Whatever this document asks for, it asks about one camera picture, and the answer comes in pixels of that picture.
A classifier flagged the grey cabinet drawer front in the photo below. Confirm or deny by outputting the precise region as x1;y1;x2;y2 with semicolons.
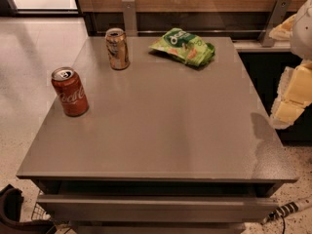
37;195;277;223

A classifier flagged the right metal wall bracket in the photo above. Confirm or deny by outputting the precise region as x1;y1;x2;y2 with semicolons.
258;0;292;48

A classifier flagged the left metal wall bracket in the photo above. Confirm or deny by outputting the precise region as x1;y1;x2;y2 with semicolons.
122;0;138;37

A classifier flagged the gold soda can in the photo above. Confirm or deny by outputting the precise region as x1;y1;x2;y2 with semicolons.
105;28;130;70

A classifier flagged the dark brown chair part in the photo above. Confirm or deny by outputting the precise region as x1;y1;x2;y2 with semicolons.
0;184;57;234

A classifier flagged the metal wall bracket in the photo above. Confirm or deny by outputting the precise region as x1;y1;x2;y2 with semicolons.
258;0;292;48
122;0;138;37

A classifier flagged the green rice chip bag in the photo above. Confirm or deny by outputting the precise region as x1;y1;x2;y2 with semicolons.
150;28;215;67

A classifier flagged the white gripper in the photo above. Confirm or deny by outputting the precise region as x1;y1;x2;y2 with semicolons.
269;0;312;130

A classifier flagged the wire mesh basket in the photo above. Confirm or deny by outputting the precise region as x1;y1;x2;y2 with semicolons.
31;202;51;220

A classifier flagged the red coke can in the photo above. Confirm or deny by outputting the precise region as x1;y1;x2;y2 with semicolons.
52;67;89;117

